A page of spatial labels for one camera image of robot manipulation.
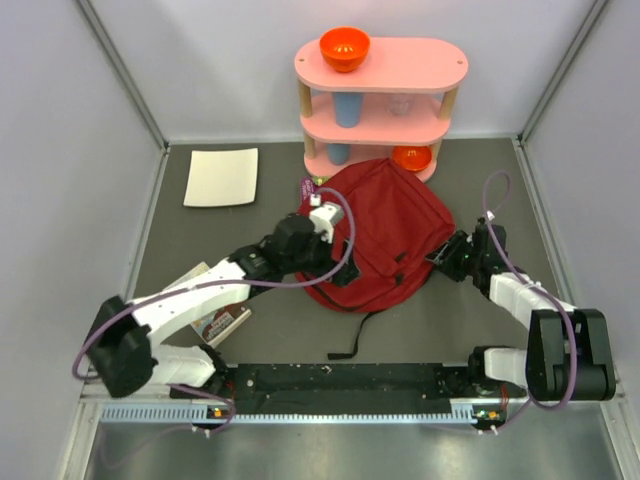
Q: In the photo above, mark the clear glass on shelf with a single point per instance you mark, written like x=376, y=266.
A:
x=400, y=104

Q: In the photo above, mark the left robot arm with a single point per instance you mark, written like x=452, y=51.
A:
x=126, y=343

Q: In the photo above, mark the aluminium frame rail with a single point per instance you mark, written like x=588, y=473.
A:
x=95, y=391

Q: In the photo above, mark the lower blue cup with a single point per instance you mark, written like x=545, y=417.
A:
x=338, y=154

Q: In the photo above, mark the blue cup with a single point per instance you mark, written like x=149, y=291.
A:
x=338, y=154
x=347, y=108

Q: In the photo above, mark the red student backpack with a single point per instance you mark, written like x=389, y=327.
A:
x=399, y=221

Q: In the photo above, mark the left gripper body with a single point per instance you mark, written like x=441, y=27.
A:
x=314, y=260

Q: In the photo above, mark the orange bowl on bottom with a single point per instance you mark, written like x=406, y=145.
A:
x=412, y=158

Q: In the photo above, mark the grey cable duct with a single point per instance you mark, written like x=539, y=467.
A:
x=212, y=413

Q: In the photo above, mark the brown cover book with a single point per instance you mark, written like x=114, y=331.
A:
x=214, y=327

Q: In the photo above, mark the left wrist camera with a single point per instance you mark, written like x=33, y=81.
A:
x=324, y=216

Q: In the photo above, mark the upper blue cup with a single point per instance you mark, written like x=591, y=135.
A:
x=347, y=108

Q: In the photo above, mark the white paper sheet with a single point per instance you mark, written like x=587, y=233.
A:
x=222, y=178

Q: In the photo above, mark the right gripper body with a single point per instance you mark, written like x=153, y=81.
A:
x=458, y=258

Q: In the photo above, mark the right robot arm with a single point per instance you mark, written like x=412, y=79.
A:
x=568, y=354

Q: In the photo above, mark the purple treehouse book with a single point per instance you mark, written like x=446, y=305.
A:
x=309, y=185

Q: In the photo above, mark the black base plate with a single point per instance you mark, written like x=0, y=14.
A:
x=349, y=388

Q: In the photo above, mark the orange bowl on top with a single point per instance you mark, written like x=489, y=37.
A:
x=345, y=48

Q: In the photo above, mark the orange bowl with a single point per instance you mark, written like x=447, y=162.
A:
x=345, y=48
x=412, y=158

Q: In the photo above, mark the pink three-tier shelf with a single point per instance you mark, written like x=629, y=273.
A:
x=429, y=69

